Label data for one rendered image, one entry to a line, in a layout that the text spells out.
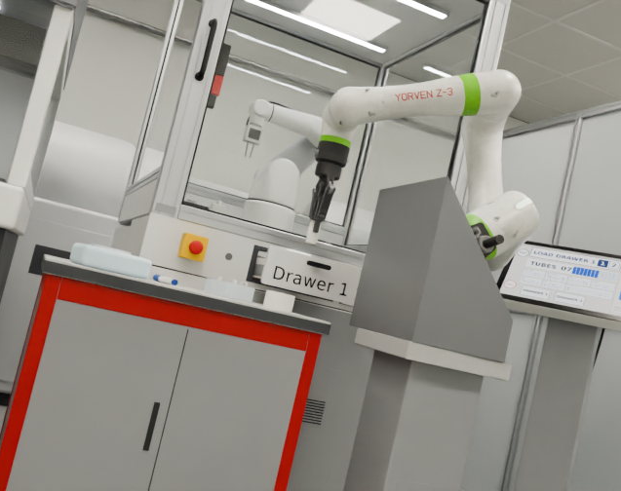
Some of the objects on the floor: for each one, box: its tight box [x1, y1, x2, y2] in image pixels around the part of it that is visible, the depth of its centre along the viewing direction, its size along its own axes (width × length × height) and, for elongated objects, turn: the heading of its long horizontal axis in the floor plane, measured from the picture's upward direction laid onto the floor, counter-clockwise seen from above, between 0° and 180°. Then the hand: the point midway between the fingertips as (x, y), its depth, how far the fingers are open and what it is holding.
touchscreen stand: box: [513, 317, 601, 491], centre depth 237 cm, size 50×45×102 cm
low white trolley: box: [0, 254, 330, 491], centre depth 173 cm, size 58×62×76 cm
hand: (313, 232), depth 205 cm, fingers closed
